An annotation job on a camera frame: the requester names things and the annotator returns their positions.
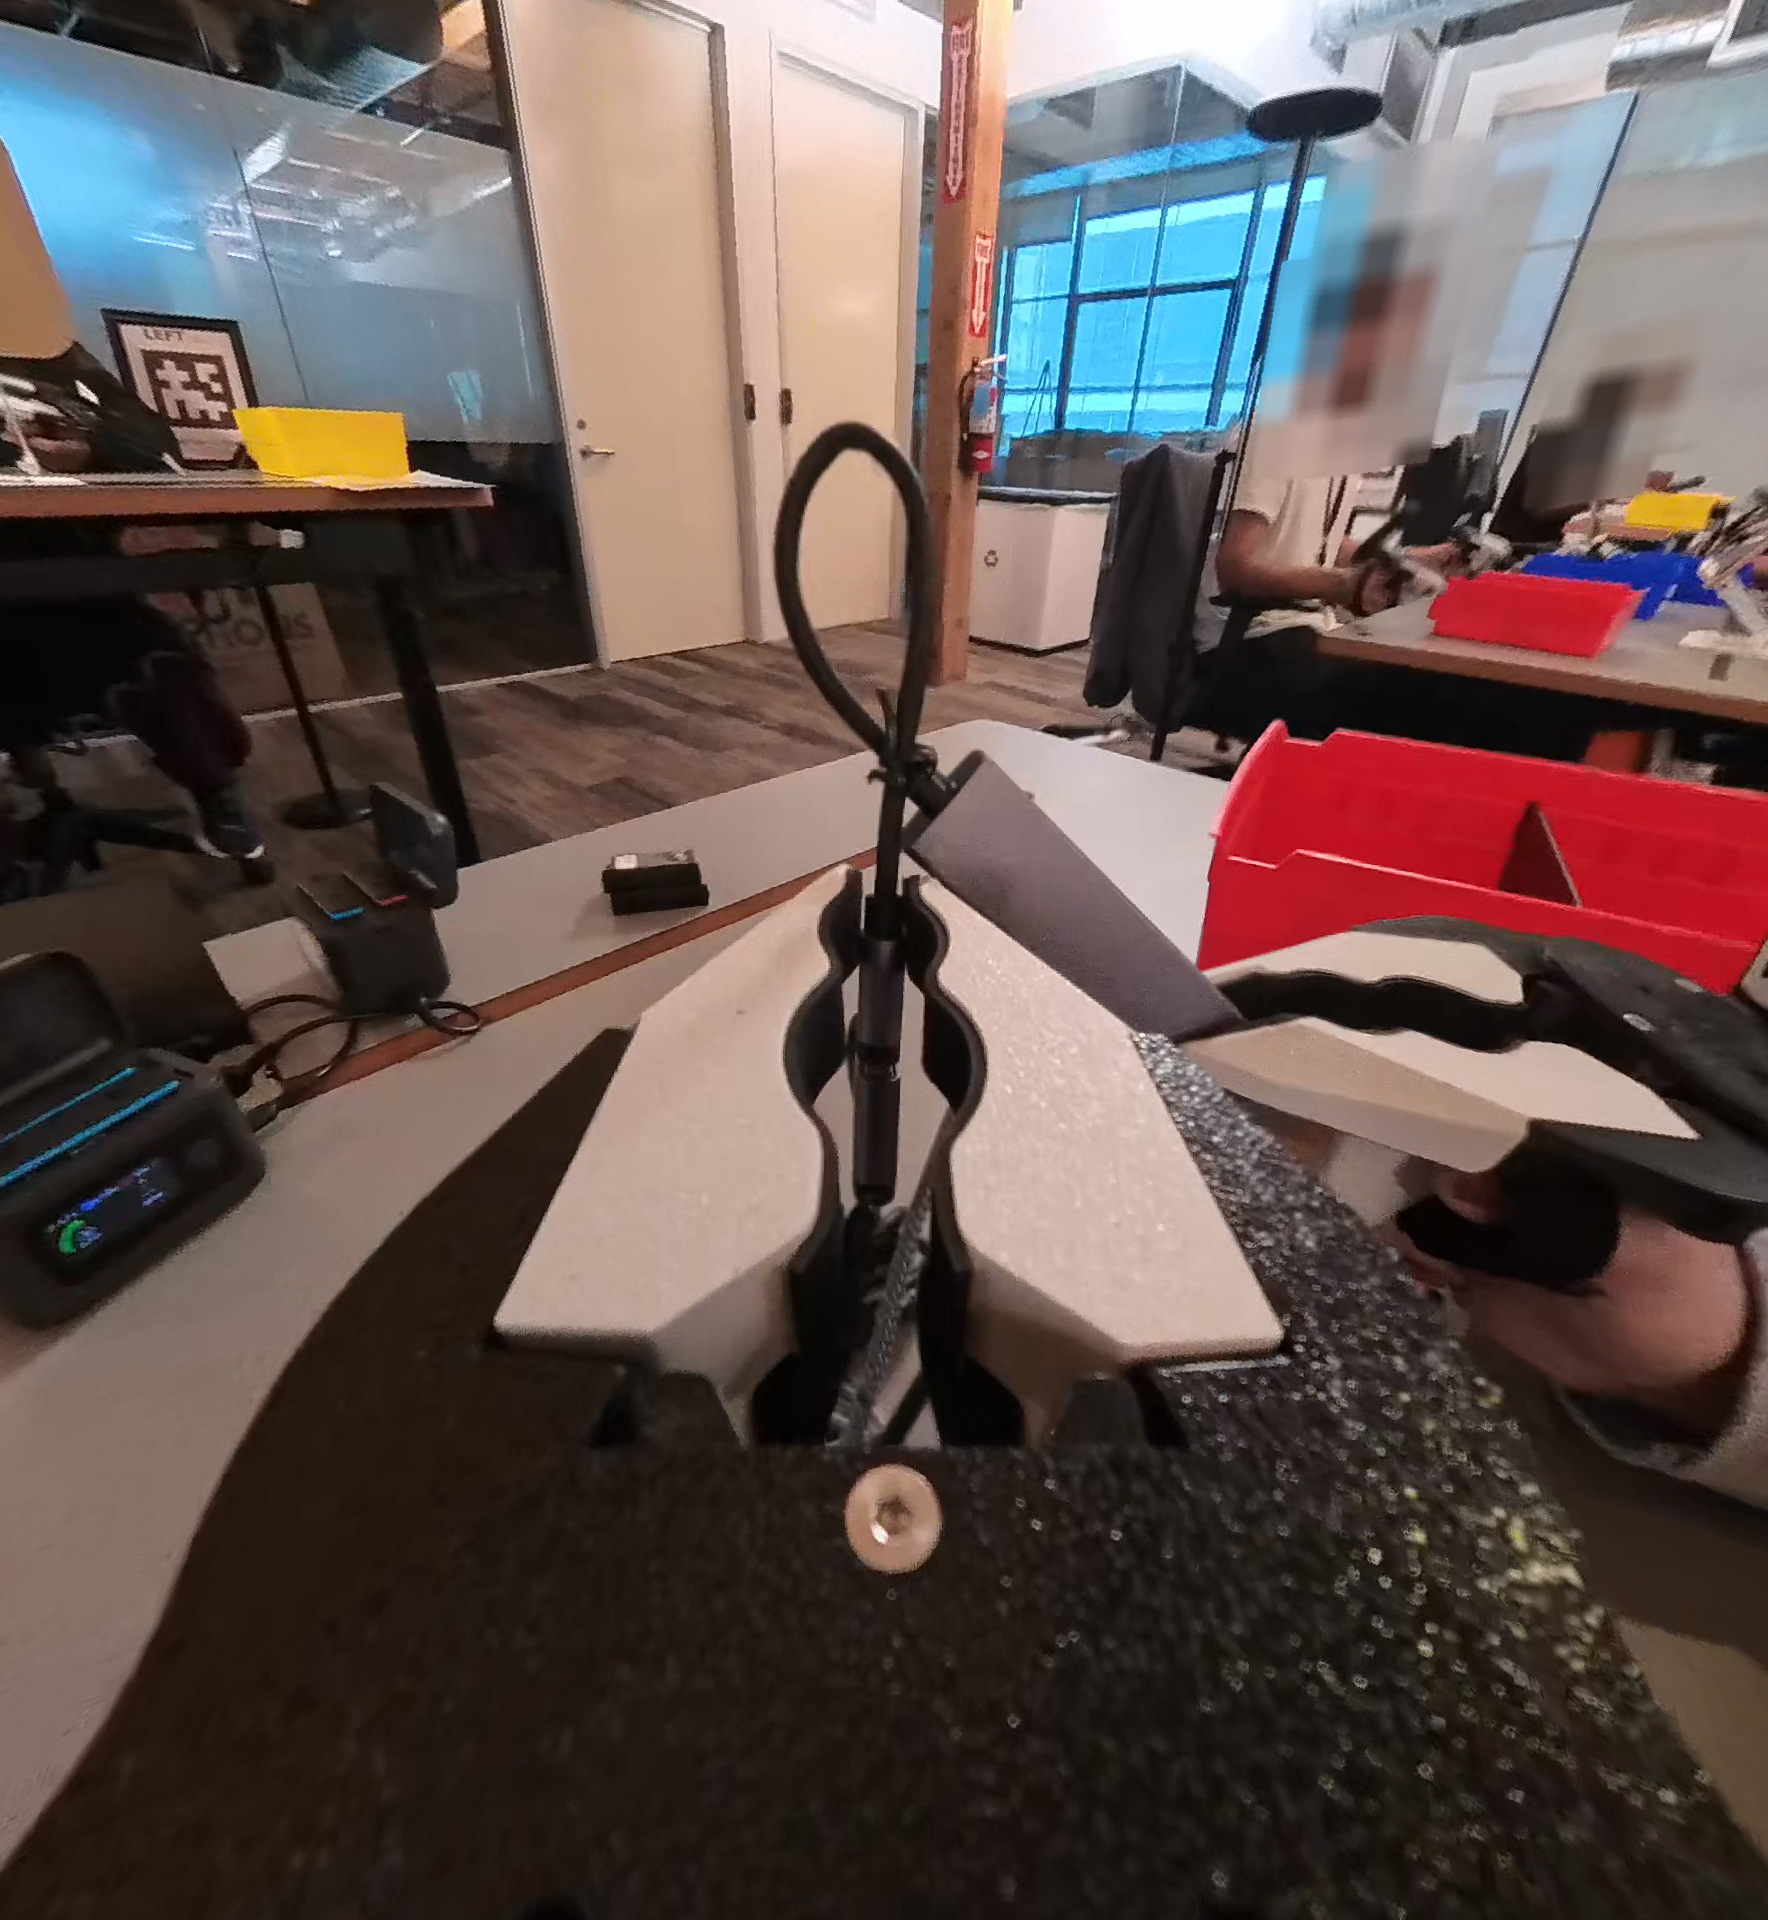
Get wooden pillar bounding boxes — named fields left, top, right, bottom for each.
left=921, top=0, right=1012, bottom=687

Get person's right hand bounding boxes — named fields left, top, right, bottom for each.
left=1397, top=1164, right=1765, bottom=1407

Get small black equipment box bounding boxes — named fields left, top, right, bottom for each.
left=294, top=867, right=454, bottom=1026

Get white door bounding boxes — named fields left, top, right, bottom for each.
left=497, top=0, right=753, bottom=671
left=769, top=49, right=930, bottom=640

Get long brown desk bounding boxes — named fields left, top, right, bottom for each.
left=0, top=469, right=500, bottom=869

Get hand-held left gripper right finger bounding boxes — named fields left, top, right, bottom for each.
left=907, top=873, right=1285, bottom=1446

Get black label printer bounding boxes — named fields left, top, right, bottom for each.
left=0, top=949, right=269, bottom=1332

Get black charger brick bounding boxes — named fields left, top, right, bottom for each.
left=368, top=780, right=460, bottom=913

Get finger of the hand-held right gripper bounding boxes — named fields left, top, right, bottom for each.
left=1209, top=922, right=1543, bottom=1053
left=1195, top=1017, right=1699, bottom=1225

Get small red plastic bin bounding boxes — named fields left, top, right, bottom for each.
left=1428, top=571, right=1649, bottom=663

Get printed cardboard box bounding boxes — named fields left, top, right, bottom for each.
left=148, top=582, right=343, bottom=719

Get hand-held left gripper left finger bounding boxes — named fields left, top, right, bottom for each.
left=492, top=867, right=864, bottom=1415

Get office chair with dark jacket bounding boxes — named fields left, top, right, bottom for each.
left=1083, top=440, right=1234, bottom=762

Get blue plastic bins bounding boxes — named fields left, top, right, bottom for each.
left=1518, top=548, right=1760, bottom=621

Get white recycling bin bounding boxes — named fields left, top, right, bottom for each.
left=970, top=493, right=1121, bottom=658

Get black floor lamp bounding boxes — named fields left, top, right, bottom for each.
left=1147, top=86, right=1388, bottom=768

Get small black object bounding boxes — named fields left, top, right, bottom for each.
left=599, top=847, right=714, bottom=921

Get framed black-white tag sign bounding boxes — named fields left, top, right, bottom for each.
left=101, top=308, right=261, bottom=463

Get grey office desk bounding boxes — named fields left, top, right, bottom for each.
left=1316, top=592, right=1768, bottom=739

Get thin black cable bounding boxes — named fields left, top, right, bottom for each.
left=774, top=421, right=962, bottom=1251

